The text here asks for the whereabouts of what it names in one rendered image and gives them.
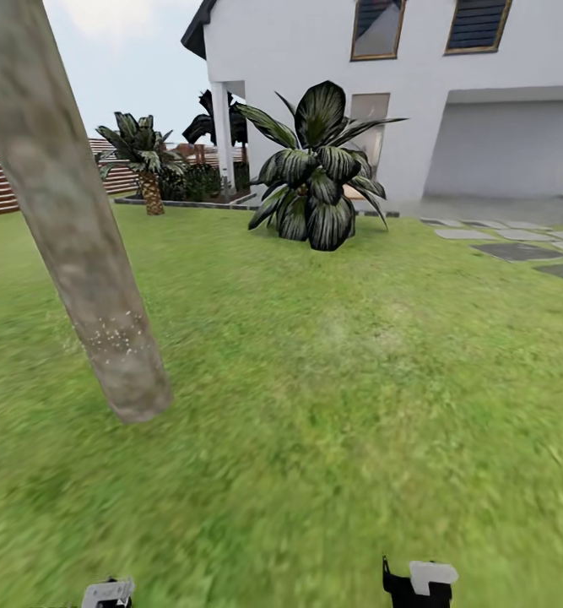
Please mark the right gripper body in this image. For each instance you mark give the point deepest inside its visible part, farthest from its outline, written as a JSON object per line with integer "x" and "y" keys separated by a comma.
{"x": 403, "y": 595}

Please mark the fixed window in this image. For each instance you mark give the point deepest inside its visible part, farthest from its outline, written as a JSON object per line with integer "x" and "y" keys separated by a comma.
{"x": 366, "y": 108}

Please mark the tree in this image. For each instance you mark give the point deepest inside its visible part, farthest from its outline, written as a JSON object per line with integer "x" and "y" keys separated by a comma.
{"x": 50, "y": 165}

